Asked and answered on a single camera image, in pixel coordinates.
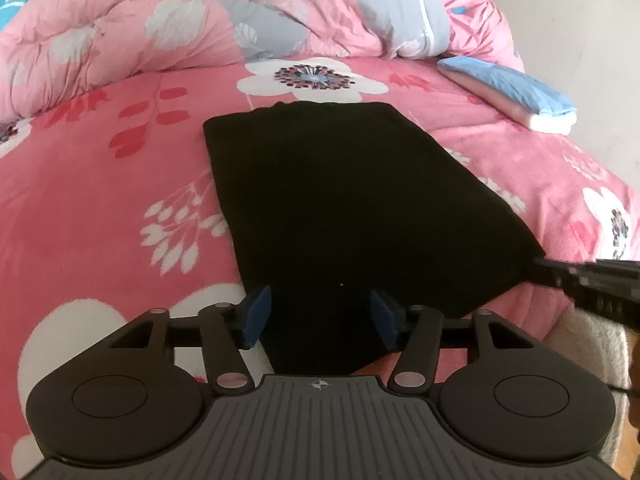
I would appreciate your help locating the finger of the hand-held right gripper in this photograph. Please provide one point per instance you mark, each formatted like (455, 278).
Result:
(552, 271)

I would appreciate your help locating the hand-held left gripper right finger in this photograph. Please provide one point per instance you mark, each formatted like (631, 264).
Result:
(385, 320)

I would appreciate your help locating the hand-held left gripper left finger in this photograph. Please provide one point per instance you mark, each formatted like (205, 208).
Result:
(257, 317)

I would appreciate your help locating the black shirt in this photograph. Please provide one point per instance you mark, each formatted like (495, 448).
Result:
(360, 200)

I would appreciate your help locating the blue and pink cushion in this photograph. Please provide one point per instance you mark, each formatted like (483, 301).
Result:
(515, 90)

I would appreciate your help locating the pink floral bed blanket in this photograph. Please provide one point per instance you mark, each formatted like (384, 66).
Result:
(100, 185)

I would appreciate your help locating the pink grey floral quilt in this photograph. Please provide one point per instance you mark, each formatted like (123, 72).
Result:
(225, 15)

